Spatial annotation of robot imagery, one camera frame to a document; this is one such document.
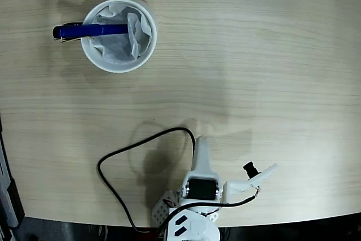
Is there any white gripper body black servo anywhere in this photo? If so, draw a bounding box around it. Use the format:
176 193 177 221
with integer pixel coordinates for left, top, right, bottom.
179 169 229 205

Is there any blue pen with metal clip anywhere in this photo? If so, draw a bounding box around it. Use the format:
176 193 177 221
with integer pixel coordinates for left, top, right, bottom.
52 24 129 43

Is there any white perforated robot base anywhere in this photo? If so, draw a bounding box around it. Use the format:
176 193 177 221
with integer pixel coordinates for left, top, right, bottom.
151 189 178 227

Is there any crumpled white paper tissue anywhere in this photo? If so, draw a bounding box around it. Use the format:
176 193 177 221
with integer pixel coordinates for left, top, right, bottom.
90 2 153 65

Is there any grey and black equipment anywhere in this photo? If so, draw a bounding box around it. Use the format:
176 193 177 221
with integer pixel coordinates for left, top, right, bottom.
0 113 26 241

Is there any wrist camera on white mount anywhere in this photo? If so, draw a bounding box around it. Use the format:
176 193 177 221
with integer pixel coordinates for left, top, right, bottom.
222 161 280 204

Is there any black camera cable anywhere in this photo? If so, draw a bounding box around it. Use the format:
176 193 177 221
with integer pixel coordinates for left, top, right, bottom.
97 126 262 235

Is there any white mug with black handle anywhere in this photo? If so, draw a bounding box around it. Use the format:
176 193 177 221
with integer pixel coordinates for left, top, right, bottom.
60 0 157 74

